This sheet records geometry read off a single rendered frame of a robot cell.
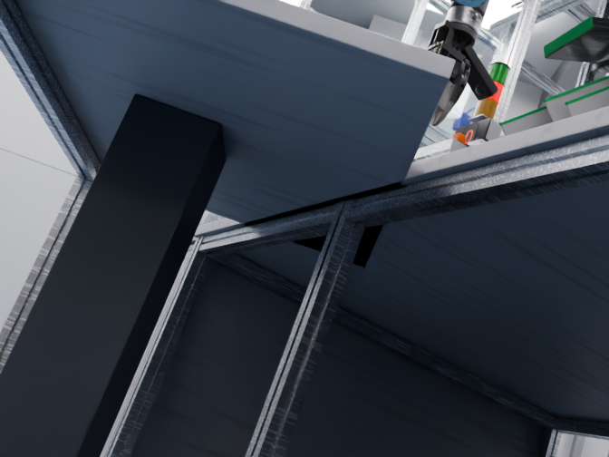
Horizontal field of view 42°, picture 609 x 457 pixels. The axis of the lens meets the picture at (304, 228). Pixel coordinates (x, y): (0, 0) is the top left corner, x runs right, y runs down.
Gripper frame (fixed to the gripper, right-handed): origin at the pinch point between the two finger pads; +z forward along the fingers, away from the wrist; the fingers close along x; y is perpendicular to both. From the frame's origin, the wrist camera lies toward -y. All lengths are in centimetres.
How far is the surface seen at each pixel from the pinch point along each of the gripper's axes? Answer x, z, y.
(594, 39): 30.1, -12.7, -6.3
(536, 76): -82, -89, -83
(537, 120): 21.1, 1.4, -6.5
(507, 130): 20.2, 6.1, -1.5
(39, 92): -18, 28, 68
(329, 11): -267, -185, -68
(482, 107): -17.9, -20.9, -21.2
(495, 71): -17.7, -31.3, -21.3
